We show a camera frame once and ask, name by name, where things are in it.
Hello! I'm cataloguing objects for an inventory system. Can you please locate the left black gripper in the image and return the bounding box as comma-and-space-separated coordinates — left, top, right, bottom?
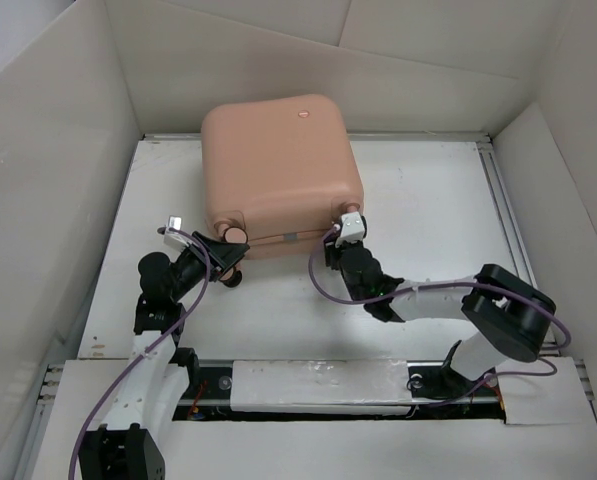
168, 232, 247, 302

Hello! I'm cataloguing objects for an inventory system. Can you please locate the pink hard-shell suitcase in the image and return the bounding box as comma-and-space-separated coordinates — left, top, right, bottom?
201, 94, 364, 260

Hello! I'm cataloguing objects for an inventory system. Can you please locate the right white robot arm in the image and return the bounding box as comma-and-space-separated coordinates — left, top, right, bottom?
319, 238, 556, 394

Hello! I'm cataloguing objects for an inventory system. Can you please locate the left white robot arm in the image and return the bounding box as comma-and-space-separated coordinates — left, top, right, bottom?
68, 227, 249, 479

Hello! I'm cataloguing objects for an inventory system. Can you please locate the white foam cover block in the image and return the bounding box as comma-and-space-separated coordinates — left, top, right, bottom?
229, 360, 413, 415

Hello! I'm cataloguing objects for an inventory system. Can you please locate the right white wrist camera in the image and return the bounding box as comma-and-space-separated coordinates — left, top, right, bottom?
335, 211, 367, 248

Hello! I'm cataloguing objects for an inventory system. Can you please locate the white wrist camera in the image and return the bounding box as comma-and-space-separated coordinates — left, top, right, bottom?
157, 215, 189, 251
335, 211, 367, 248

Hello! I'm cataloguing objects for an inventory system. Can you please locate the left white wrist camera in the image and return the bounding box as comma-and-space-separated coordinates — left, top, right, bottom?
157, 215, 189, 251

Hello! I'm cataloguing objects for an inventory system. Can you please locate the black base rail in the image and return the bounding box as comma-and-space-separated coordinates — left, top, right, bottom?
173, 359, 506, 422

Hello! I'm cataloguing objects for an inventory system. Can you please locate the aluminium frame rail right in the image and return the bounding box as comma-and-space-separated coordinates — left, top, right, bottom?
477, 134, 552, 329

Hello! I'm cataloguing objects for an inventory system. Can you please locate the aluminium frame rail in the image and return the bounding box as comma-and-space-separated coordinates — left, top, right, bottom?
14, 363, 65, 480
477, 134, 552, 329

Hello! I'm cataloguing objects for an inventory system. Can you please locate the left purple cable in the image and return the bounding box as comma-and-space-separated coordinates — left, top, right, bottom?
66, 225, 213, 480

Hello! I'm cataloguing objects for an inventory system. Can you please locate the purple cable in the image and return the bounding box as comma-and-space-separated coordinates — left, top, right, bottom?
66, 225, 213, 480
308, 223, 573, 406

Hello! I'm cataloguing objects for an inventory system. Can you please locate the aluminium frame rail left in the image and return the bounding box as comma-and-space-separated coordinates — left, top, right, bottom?
14, 363, 65, 480

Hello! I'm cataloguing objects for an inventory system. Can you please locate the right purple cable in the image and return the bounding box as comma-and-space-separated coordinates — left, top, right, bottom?
308, 223, 573, 406

